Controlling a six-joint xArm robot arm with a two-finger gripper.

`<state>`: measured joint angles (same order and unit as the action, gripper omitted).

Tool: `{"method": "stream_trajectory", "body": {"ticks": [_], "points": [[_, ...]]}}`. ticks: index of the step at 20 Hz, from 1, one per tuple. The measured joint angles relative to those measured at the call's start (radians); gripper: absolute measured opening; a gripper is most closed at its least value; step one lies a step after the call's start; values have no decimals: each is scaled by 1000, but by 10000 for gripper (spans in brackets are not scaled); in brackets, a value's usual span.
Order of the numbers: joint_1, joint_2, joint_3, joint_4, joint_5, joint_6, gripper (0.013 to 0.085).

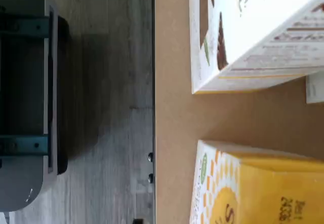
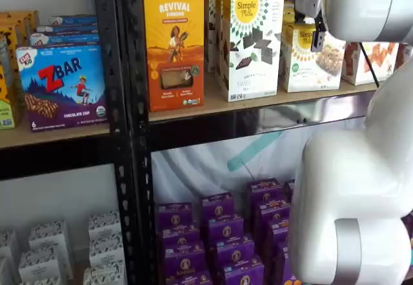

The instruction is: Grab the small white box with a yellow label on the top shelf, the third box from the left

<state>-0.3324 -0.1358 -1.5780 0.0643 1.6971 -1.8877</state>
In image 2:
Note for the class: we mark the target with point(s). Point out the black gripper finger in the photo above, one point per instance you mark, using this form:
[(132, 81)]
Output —
[(317, 40), (300, 16)]

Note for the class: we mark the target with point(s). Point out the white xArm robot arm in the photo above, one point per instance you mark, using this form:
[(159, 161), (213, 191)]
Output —
[(348, 185)]

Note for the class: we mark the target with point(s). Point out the tall Simple Mills sweet thins box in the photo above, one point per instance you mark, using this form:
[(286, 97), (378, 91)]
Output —
[(255, 56), (208, 24), (219, 24)]

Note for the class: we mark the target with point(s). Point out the orange Revival cracker box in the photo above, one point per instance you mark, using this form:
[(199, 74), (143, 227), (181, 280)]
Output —
[(174, 56)]

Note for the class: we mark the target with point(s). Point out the purple Annie's snack box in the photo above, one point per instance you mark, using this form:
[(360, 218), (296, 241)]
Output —
[(217, 207), (289, 190), (282, 265), (277, 230), (174, 215), (180, 236), (226, 230), (184, 259), (264, 191), (243, 273), (190, 279), (271, 212), (234, 251)]

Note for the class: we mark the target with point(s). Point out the blue Clif Kid ZBar box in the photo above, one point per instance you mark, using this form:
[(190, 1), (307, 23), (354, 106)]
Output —
[(64, 39), (64, 88), (74, 19), (67, 28)]

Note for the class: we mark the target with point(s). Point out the yellow chocolate chip cookie box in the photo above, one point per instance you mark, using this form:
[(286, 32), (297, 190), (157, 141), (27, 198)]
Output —
[(8, 33), (27, 24)]

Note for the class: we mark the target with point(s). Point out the white black patterned box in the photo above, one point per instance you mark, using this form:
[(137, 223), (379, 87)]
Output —
[(38, 262), (7, 244), (106, 249), (104, 223), (104, 273), (40, 281), (48, 235)]

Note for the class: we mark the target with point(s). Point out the yellow green snack box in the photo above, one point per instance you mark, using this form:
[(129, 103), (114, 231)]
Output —
[(4, 104)]

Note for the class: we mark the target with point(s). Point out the teal tape strip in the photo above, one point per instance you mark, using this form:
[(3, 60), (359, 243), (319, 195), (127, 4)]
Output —
[(248, 156)]

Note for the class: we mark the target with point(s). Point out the white backdrop sheet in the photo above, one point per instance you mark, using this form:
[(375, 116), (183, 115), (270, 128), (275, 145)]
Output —
[(193, 169)]

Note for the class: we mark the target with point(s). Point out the black metal shelving unit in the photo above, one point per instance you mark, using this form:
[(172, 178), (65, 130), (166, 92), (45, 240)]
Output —
[(106, 40), (135, 104)]

